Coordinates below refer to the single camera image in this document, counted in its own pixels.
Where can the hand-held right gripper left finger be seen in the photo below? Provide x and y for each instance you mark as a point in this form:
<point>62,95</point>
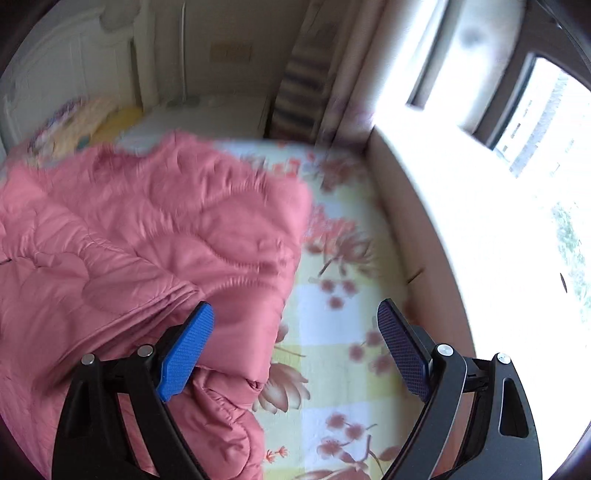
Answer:
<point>187,351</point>

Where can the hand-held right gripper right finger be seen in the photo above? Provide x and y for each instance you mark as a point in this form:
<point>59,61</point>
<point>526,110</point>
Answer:
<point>406,351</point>

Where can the pink quilted comforter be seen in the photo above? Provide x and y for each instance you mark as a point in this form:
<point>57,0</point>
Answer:
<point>138,230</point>

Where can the floral bed sheet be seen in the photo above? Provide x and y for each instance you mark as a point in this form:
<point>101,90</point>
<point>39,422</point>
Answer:
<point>332,332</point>

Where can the beige window sill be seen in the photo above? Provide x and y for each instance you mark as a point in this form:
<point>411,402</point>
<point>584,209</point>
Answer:
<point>438,230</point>

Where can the white nightstand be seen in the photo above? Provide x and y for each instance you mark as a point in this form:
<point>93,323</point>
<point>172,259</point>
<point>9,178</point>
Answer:
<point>207,120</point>

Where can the yellow pillow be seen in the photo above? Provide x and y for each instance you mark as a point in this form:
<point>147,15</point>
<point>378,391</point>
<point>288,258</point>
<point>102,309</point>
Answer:
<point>122,121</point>

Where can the peach floral pillow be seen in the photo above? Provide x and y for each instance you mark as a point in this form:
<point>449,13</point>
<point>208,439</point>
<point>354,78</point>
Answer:
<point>99,115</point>

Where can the dark floral print pillow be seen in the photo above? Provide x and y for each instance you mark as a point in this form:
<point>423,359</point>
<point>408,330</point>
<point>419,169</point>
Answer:
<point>46,131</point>

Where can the window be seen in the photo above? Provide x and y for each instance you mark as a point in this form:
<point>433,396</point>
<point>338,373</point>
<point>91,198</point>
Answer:
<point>545,106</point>

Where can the striped cloth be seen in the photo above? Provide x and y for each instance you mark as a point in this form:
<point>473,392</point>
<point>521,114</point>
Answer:
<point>302,87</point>

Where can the beige curtain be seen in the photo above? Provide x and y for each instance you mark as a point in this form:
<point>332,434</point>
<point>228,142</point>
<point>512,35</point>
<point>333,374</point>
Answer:
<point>364,69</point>

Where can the white wooden headboard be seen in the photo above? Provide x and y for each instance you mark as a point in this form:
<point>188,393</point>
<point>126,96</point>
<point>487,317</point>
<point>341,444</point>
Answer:
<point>60,60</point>

